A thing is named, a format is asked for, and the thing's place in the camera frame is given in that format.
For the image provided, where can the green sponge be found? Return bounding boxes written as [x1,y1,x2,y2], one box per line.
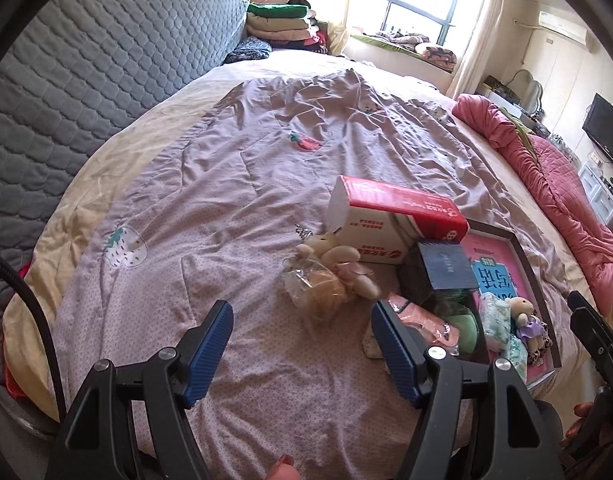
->
[434,300,482,356]

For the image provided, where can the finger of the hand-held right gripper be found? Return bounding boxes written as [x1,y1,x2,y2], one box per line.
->
[567,290,613,386]

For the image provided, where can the white air conditioner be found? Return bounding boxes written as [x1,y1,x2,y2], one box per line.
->
[537,10,587,48]

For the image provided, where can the cream curtain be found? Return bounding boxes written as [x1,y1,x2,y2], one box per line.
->
[331,0,367,58]
[454,0,507,101]

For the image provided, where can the bear plush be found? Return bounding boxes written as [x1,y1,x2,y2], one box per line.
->
[507,297,550,356]

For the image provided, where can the black and yellow box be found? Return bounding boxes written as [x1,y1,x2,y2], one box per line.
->
[484,75,520,98]

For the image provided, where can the leopard print scrunchie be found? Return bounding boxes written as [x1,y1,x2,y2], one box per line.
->
[527,330,555,368]

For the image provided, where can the dark blue box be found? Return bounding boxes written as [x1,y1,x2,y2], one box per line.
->
[399,240,480,311]

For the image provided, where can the white framed mirror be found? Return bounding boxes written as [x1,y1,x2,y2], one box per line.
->
[507,67,546,116]

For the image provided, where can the dark shallow cardboard box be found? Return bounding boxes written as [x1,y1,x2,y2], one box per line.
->
[421,219,563,393]

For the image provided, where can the green cloth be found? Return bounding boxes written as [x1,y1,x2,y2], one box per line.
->
[491,102,537,156]

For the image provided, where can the dark blue patterned cloth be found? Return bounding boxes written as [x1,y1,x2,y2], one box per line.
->
[221,37,274,66]

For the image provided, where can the lavender strawberry print bedsheet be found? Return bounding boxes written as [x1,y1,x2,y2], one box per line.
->
[51,67,602,466]

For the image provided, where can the grey quilted headboard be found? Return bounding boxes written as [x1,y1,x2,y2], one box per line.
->
[0,0,250,391]

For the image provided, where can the pink quilt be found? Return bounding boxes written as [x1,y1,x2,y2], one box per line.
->
[451,92,613,331]

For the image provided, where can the pink towel packet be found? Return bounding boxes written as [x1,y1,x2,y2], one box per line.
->
[387,294,462,356]

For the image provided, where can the person's right hand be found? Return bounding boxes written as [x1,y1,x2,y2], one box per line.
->
[564,402,596,450]

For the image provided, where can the white drawer cabinet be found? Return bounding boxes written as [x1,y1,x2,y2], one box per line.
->
[577,162,613,231]

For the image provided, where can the cream bed sheet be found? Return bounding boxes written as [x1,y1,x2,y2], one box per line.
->
[1,47,612,411]

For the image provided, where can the orange sponge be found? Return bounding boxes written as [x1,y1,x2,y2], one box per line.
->
[281,255,360,321]

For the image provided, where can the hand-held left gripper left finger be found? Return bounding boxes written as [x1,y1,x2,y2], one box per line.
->
[44,300,234,480]

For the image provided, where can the green windowsill mat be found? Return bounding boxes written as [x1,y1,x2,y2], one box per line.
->
[351,34,422,56]

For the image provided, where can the cream bunny plush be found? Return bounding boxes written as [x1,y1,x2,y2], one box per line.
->
[294,232,382,301]

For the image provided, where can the red cloth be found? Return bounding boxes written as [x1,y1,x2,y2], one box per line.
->
[1,360,28,402]

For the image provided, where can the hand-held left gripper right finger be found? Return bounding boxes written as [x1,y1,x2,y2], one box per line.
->
[371,300,562,480]

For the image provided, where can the black cable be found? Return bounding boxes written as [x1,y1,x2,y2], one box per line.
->
[0,247,67,411]

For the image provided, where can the pink book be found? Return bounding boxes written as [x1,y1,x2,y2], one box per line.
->
[459,237,557,386]

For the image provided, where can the crumpled patterned blanket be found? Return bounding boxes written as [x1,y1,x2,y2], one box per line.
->
[377,30,460,68]

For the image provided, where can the black television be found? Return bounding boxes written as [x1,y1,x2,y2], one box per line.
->
[581,92,613,178]

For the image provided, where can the white plastic snack packet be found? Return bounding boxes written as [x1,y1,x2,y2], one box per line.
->
[507,335,530,381]

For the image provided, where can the person's left hand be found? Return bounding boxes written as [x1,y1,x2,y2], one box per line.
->
[269,454,300,480]

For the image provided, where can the red tissue pack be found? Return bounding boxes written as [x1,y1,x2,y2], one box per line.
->
[325,175,470,266]

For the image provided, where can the stack of folded clothes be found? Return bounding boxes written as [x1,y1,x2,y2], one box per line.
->
[244,0,332,56]

